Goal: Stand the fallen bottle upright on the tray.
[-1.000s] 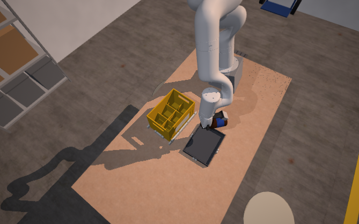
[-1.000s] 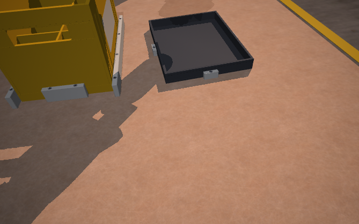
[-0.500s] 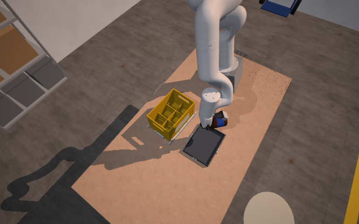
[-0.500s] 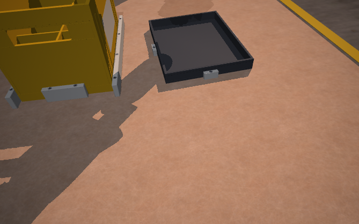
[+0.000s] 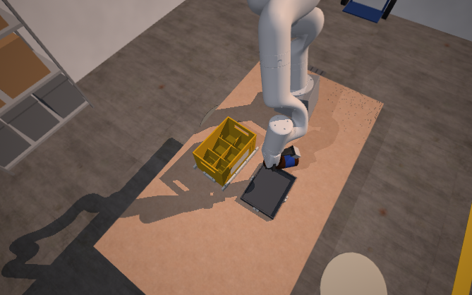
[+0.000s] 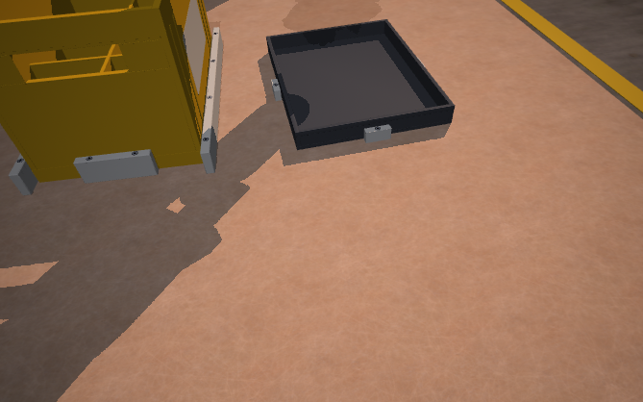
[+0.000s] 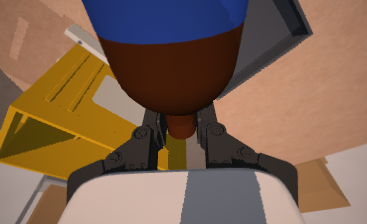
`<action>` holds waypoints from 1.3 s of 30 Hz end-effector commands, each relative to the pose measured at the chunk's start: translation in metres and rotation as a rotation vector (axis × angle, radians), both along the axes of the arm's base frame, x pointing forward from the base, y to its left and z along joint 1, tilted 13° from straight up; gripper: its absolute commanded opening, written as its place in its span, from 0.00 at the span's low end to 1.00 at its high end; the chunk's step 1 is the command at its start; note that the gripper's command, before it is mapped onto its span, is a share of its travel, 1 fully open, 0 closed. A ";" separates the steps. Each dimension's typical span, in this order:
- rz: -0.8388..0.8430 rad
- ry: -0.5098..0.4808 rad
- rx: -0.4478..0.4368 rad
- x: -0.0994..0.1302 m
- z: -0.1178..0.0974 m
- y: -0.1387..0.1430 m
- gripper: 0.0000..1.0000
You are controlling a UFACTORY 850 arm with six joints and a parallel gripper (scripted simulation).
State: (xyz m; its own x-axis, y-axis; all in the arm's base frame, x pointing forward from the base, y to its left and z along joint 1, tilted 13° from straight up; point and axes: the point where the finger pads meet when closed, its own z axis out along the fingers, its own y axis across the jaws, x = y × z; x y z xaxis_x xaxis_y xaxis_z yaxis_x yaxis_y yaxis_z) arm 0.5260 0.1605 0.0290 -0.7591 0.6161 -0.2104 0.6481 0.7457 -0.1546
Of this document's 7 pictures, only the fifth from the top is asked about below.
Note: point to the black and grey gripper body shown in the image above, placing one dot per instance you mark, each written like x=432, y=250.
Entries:
x=270, y=159

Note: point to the brown bottle with blue label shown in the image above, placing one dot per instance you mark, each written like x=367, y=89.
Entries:
x=286, y=162

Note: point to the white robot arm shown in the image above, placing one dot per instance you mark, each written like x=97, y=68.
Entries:
x=279, y=58

